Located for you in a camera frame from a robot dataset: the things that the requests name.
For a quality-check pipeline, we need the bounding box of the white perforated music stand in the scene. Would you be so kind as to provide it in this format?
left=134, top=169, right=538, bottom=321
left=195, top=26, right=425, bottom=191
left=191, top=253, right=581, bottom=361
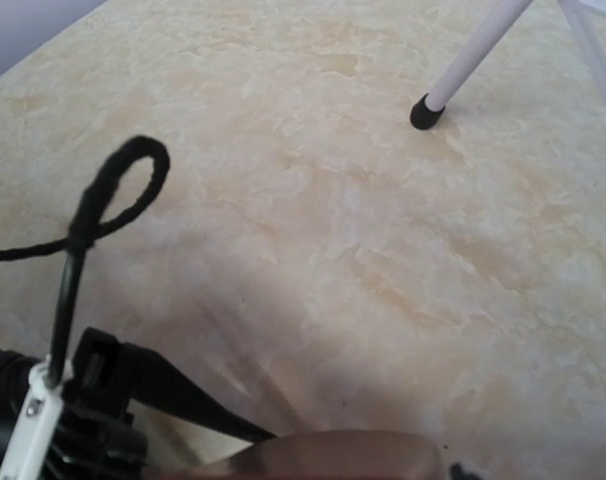
left=409, top=0, right=606, bottom=131

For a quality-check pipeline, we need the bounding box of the brown wooden metronome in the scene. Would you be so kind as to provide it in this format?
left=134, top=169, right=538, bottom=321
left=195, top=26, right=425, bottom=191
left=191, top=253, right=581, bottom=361
left=143, top=430, right=446, bottom=479

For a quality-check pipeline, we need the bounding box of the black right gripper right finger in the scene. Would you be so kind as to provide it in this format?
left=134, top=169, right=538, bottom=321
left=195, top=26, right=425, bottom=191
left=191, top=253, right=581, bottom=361
left=449, top=463, right=483, bottom=480

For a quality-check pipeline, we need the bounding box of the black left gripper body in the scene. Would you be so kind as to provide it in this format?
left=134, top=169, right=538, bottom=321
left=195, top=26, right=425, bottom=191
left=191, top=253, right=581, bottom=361
left=0, top=328, right=148, bottom=479

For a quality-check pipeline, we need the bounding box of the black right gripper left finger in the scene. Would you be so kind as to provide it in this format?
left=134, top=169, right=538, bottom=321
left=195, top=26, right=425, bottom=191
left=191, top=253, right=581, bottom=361
left=127, top=344, right=276, bottom=443

